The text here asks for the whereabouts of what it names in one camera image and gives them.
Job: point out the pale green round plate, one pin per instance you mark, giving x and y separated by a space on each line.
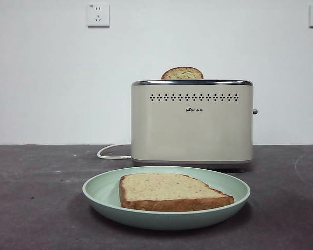
103 192

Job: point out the cream two-slot toaster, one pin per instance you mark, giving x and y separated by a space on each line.
192 130

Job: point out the large toast bread slice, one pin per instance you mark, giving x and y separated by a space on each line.
166 190

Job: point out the small toast bread slice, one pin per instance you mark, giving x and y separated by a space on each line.
182 74

